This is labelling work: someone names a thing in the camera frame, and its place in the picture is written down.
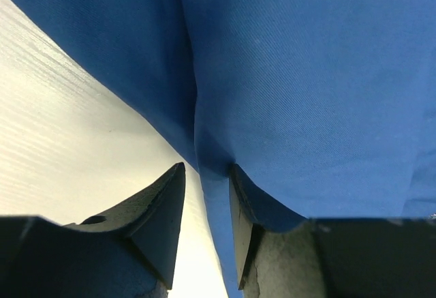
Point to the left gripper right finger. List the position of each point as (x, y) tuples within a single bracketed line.
[(279, 253)]

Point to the blue surgical wrap cloth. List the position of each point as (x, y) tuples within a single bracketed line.
[(328, 105)]

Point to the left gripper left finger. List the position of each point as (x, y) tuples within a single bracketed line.
[(128, 250)]

